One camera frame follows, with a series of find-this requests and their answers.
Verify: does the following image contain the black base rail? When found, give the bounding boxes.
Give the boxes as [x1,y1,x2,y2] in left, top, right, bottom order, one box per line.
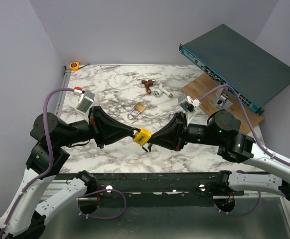
[45,171,285,208]

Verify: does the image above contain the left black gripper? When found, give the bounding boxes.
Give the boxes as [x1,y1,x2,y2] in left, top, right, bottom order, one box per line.
[58,105,136,147]

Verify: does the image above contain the small brass long-shackle padlock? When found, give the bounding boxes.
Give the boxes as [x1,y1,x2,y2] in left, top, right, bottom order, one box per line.
[127,102,146,122]

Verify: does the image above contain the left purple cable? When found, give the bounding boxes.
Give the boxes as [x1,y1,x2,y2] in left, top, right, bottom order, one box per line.
[0,87,127,239]

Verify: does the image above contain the purple cable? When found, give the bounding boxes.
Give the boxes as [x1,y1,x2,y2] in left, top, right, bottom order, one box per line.
[0,87,127,239]
[199,84,290,217]

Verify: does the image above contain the orange tape measure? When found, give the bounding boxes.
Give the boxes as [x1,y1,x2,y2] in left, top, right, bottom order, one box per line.
[69,62,90,71]

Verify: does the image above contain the large brass padlock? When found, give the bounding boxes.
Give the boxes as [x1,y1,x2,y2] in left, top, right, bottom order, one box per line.
[168,113,175,120]

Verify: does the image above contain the white faucet tap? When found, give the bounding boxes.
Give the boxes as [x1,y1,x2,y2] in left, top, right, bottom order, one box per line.
[153,84,173,98]

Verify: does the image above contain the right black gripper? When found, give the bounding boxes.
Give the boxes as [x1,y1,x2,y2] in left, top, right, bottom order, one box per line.
[147,112,222,152]

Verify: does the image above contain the metal switch stand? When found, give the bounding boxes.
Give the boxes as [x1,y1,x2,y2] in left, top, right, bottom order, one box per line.
[210,88,233,110]

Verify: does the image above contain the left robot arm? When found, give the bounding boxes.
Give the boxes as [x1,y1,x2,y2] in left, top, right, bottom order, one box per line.
[0,106,140,239]

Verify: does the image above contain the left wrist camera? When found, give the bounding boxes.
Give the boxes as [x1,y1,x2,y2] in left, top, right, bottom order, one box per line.
[73,87,95,122]

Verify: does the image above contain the yellow padlock with keys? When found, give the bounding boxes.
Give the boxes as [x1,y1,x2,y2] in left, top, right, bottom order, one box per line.
[133,128,151,152]

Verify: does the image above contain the brown faucet tap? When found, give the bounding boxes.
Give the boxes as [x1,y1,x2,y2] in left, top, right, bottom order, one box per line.
[141,79,155,94]

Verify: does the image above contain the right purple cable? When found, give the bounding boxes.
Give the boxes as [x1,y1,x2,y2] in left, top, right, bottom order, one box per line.
[199,84,290,217]

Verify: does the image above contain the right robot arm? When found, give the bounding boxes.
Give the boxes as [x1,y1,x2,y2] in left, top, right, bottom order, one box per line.
[148,110,290,201]

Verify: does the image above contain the teal network switch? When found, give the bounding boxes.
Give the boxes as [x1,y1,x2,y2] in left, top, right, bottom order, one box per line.
[179,24,290,116]

